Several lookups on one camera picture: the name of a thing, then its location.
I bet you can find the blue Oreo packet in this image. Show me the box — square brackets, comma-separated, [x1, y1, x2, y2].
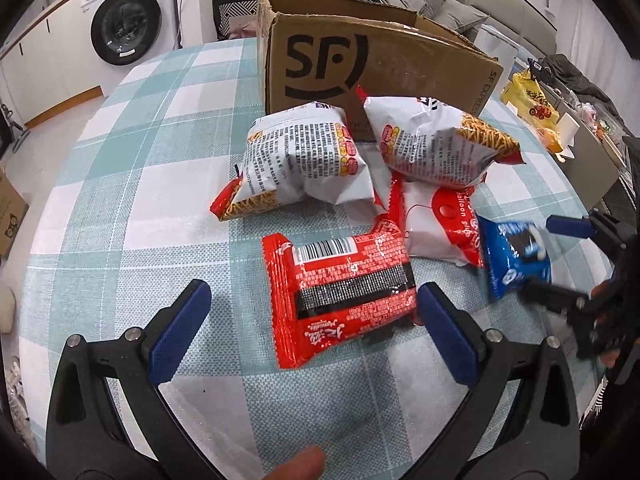
[477, 216, 551, 300]

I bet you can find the red snack pack with barcode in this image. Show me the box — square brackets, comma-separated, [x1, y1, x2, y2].
[262, 214, 416, 370]

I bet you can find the right hand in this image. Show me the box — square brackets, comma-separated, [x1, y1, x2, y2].
[590, 278, 636, 368]

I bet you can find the left hand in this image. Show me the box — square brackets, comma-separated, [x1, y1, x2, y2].
[265, 446, 326, 480]

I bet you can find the white red snack bag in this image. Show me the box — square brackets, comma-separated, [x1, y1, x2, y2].
[373, 171, 483, 268]

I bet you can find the checked teal tablecloth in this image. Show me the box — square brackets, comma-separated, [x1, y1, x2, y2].
[16, 37, 616, 480]

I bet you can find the yellow plastic bag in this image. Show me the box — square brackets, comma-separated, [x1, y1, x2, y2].
[499, 70, 560, 129]

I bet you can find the small cardboard box on floor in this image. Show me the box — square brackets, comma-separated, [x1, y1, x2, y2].
[0, 170, 29, 259]

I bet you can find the red noodle snack bag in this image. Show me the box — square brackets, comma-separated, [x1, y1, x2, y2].
[357, 87, 524, 190]

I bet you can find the white kitchen cabinet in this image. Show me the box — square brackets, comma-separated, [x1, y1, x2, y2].
[1, 0, 101, 122]

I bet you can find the SF Express cardboard box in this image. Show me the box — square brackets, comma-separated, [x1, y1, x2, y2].
[257, 0, 503, 141]

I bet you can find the white washing machine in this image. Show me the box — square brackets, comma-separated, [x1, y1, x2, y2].
[80, 0, 178, 66]

